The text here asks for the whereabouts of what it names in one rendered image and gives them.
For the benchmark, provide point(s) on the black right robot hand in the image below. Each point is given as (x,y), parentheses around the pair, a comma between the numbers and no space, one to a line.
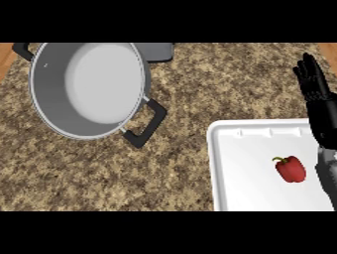
(329,112)

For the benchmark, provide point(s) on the red bell pepper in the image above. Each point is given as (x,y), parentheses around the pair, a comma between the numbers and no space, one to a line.
(290,169)

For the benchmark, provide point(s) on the white tray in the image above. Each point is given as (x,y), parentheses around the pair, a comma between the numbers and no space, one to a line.
(255,172)

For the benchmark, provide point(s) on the dark grey appliance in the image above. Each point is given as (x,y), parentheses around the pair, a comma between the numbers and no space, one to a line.
(159,51)

